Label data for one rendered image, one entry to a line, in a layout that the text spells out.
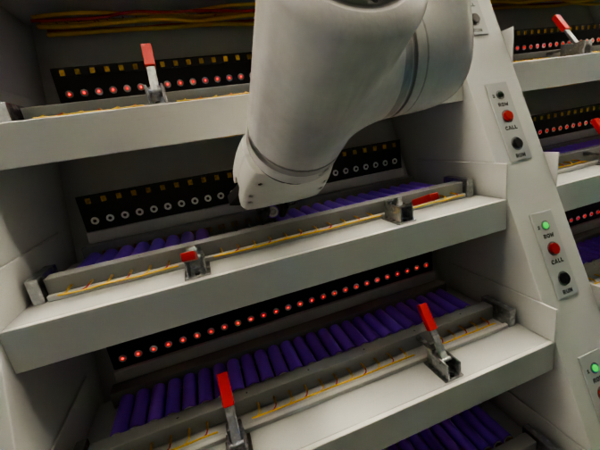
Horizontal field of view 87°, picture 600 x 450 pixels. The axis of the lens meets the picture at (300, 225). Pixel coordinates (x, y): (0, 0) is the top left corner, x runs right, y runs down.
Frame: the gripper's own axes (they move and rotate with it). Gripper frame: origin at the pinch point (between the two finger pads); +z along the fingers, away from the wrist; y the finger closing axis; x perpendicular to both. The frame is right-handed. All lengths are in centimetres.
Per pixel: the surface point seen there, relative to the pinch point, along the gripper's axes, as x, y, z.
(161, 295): 9.1, 15.1, -5.4
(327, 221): 4.6, -6.2, -1.6
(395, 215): 6.6, -14.4, -4.6
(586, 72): -9, -57, -7
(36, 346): 10.6, 26.8, -4.5
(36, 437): 18.6, 29.2, -1.1
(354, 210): 4.0, -10.4, -2.0
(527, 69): -10.5, -43.9, -8.2
